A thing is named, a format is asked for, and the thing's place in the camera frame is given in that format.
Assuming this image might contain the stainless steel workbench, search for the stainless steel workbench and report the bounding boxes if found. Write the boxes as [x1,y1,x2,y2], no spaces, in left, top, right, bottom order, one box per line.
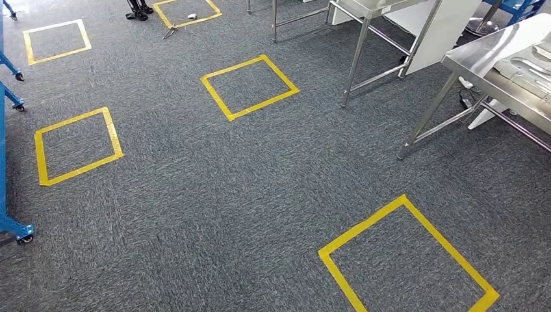
[396,12,551,163]

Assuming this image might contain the blue wheeled shelf rack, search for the blue wheeled shelf rack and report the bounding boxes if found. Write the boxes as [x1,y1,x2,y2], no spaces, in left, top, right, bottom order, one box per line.
[0,0,26,83]
[0,81,36,246]

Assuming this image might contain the stainless steel table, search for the stainless steel table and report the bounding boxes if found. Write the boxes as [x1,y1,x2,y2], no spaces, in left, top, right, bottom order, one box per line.
[245,0,332,44]
[329,0,444,109]

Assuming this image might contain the person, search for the person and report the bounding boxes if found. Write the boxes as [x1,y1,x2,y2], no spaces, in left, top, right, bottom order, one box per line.
[125,0,155,22]

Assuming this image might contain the white cabinet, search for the white cabinet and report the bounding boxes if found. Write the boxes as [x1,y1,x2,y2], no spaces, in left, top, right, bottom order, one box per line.
[331,0,484,77]

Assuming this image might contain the white stand foot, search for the white stand foot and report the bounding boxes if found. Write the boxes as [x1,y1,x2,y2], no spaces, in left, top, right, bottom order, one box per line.
[467,97,509,131]

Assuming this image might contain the chrome round-base stand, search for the chrome round-base stand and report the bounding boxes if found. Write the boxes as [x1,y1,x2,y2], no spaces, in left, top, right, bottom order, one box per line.
[465,0,506,38]

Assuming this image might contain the stamped silver metal panel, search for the stamped silver metal panel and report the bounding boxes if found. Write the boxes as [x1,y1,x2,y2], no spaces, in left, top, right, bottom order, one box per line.
[492,31,551,104]

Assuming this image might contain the blue metal cart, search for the blue metal cart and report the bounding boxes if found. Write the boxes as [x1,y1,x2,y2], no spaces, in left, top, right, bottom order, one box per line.
[484,0,548,27]

